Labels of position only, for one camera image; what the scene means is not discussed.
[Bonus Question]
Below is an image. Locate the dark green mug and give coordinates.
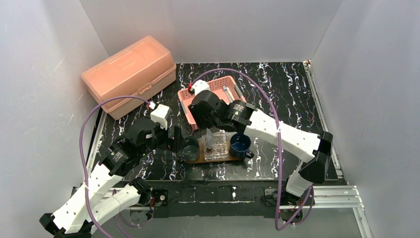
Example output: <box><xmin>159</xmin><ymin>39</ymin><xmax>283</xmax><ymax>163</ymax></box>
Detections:
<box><xmin>179</xmin><ymin>136</ymin><xmax>200</xmax><ymax>163</ymax></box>

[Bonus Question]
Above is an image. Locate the pink perforated plastic basket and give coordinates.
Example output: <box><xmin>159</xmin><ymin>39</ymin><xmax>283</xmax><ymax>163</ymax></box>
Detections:
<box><xmin>178</xmin><ymin>76</ymin><xmax>246</xmax><ymax>131</ymax></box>

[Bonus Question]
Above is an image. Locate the oval wooden tray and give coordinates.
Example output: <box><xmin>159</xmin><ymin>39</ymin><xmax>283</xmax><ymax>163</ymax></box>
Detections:
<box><xmin>181</xmin><ymin>151</ymin><xmax>244</xmax><ymax>164</ymax></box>

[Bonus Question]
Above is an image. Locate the clear acrylic holder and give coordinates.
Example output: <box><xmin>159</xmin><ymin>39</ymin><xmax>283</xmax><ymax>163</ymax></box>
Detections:
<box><xmin>200</xmin><ymin>130</ymin><xmax>228</xmax><ymax>160</ymax></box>

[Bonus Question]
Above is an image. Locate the dark blue mug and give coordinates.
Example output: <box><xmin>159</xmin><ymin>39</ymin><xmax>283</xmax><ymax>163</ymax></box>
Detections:
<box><xmin>229</xmin><ymin>133</ymin><xmax>254</xmax><ymax>159</ymax></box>

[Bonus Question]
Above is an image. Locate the white toothpaste tube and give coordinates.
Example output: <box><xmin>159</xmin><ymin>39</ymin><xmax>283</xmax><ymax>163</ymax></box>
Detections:
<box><xmin>206</xmin><ymin>128</ymin><xmax>214</xmax><ymax>150</ymax></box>

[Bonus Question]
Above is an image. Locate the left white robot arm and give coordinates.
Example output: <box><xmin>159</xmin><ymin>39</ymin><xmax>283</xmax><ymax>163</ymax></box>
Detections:
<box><xmin>39</xmin><ymin>118</ymin><xmax>184</xmax><ymax>238</ymax></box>

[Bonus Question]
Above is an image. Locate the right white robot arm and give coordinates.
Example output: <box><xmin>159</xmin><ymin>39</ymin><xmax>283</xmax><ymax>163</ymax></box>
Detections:
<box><xmin>188</xmin><ymin>90</ymin><xmax>333</xmax><ymax>205</ymax></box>

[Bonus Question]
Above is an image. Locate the grey toothbrush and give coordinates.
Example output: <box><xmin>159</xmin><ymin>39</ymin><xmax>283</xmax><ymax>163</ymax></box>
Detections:
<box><xmin>227</xmin><ymin>87</ymin><xmax>235</xmax><ymax>101</ymax></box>
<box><xmin>223</xmin><ymin>86</ymin><xmax>233</xmax><ymax>103</ymax></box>

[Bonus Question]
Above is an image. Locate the pink plastic storage box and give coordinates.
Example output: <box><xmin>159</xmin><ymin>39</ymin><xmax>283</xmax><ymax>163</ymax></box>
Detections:
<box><xmin>81</xmin><ymin>36</ymin><xmax>176</xmax><ymax>120</ymax></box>

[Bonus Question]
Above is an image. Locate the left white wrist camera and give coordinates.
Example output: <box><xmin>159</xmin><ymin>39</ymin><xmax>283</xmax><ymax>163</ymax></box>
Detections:
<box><xmin>150</xmin><ymin>104</ymin><xmax>172</xmax><ymax>130</ymax></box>

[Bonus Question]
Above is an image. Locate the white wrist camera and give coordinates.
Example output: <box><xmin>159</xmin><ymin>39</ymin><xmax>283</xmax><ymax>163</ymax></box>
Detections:
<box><xmin>150</xmin><ymin>104</ymin><xmax>172</xmax><ymax>130</ymax></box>
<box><xmin>188</xmin><ymin>80</ymin><xmax>210</xmax><ymax>96</ymax></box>

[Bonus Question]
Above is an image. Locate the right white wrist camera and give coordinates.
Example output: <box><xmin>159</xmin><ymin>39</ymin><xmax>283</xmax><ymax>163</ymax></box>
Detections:
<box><xmin>188</xmin><ymin>80</ymin><xmax>210</xmax><ymax>96</ymax></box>

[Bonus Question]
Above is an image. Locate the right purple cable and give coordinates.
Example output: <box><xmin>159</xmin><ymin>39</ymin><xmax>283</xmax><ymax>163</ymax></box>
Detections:
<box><xmin>188</xmin><ymin>68</ymin><xmax>315</xmax><ymax>231</ymax></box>

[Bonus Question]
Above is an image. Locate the purple cable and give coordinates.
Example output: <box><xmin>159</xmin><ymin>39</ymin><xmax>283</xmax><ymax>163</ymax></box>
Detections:
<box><xmin>79</xmin><ymin>95</ymin><xmax>157</xmax><ymax>238</ymax></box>
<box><xmin>188</xmin><ymin>68</ymin><xmax>315</xmax><ymax>231</ymax></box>

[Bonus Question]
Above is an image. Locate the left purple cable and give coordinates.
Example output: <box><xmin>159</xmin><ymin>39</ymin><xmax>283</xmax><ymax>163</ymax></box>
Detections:
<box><xmin>79</xmin><ymin>95</ymin><xmax>157</xmax><ymax>238</ymax></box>

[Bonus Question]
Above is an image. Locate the aluminium frame rail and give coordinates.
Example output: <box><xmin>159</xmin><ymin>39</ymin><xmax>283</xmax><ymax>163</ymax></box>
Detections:
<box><xmin>302</xmin><ymin>60</ymin><xmax>373</xmax><ymax>238</ymax></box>

